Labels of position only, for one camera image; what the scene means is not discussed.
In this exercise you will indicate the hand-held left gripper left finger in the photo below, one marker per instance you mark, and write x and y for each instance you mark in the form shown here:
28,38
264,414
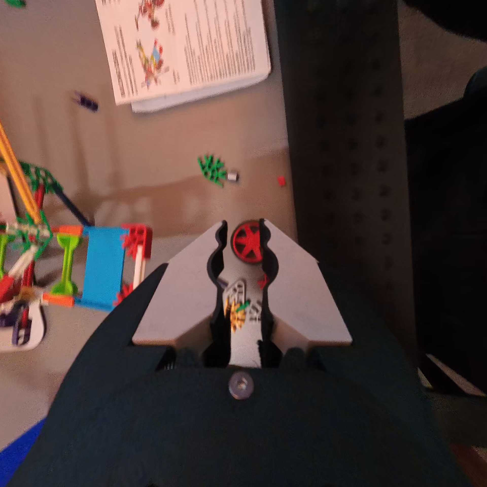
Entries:
175,304

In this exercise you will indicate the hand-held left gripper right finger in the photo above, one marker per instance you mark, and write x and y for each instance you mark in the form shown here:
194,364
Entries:
308,304

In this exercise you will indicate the black wheel red hub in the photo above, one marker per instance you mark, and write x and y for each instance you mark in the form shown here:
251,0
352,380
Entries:
246,241

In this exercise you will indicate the small silver spacer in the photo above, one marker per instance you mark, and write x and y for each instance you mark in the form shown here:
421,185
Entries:
233,177

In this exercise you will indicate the blue plastic bin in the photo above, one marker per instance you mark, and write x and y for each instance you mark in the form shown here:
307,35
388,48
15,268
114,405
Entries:
15,449

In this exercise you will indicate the red fan connector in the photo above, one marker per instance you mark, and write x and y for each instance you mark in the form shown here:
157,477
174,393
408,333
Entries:
262,282

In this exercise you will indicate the yellow fan connector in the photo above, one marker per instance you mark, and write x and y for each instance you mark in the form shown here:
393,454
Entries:
236,319

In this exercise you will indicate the colourful construction toy model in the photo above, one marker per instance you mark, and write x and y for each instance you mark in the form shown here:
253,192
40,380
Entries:
102,262

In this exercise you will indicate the green fan connector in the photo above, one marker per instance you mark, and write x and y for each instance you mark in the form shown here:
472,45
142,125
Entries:
211,169

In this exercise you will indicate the black perforated chair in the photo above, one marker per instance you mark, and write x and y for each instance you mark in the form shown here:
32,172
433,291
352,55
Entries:
342,152

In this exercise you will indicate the white instruction booklet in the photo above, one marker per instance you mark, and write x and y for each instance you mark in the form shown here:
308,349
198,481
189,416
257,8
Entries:
209,38

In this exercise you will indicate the small green rod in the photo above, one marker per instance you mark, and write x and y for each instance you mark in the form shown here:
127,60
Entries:
15,3

